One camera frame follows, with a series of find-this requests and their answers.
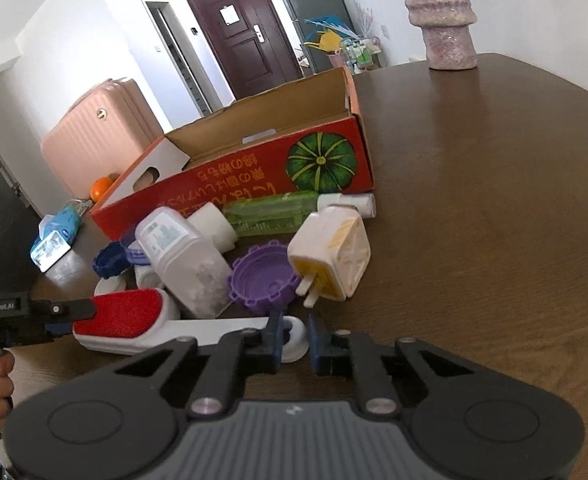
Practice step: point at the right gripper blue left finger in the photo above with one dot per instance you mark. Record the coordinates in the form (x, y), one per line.
(272, 342)

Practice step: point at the dark brown door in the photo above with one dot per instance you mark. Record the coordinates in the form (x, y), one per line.
(249, 43)

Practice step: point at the purple gear-shaped lid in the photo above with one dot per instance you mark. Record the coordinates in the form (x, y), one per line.
(263, 280)

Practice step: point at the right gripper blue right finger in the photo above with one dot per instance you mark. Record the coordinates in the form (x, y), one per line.
(320, 345)

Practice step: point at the pink textured vase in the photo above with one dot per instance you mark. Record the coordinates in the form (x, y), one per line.
(445, 29)

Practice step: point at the large white plastic jar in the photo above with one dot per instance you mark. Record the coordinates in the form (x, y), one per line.
(186, 261)

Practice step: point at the small white bottle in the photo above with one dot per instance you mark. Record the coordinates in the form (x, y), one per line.
(211, 223)

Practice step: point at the orange fruit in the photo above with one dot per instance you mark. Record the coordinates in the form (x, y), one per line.
(99, 188)

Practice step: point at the blue tissue pack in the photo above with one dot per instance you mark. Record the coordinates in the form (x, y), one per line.
(57, 233)

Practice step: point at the red white lint brush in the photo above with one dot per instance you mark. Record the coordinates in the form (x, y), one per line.
(132, 321)

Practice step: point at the red cardboard pumpkin box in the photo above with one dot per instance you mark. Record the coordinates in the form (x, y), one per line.
(302, 136)

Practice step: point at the green spray bottle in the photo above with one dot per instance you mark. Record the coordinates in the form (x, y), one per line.
(285, 213)

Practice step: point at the white round jar lid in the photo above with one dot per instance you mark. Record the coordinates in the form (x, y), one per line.
(111, 285)

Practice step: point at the pink suitcase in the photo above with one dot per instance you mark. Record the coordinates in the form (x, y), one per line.
(101, 135)

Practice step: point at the cluttered shelf with bags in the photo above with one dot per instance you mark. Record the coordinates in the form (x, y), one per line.
(342, 45)

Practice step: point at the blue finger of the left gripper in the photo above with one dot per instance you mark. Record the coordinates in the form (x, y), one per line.
(72, 311)
(60, 329)

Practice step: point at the black box at left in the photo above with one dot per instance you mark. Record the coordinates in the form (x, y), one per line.
(18, 231)

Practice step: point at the dark blue gear-shaped lid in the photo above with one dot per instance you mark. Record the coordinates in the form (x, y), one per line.
(111, 261)

